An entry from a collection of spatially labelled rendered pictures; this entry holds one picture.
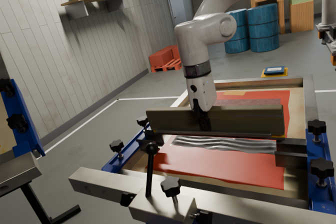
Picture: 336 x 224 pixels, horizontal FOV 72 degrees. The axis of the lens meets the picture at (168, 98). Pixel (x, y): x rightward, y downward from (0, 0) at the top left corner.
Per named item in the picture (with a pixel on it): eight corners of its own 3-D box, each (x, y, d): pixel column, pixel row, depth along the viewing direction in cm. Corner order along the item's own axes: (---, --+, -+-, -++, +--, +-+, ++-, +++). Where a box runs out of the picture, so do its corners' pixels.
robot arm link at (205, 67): (202, 66, 56) (204, 77, 57) (212, 56, 63) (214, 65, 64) (174, 69, 60) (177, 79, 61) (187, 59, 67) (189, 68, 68)
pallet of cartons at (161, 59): (169, 59, 668) (166, 46, 653) (195, 56, 630) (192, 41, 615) (151, 72, 578) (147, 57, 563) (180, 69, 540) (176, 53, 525)
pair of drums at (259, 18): (228, 48, 629) (223, 11, 595) (281, 41, 564) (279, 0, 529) (220, 56, 564) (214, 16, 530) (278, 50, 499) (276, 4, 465)
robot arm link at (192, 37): (216, 11, 64) (238, 8, 56) (221, 48, 68) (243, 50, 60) (167, 25, 60) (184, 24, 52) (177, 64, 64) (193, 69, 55)
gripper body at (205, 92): (203, 74, 56) (211, 114, 61) (215, 61, 65) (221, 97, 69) (176, 76, 60) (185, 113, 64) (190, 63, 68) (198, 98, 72)
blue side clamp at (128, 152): (153, 134, 98) (149, 120, 96) (163, 135, 96) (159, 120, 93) (108, 185, 75) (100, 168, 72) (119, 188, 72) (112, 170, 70)
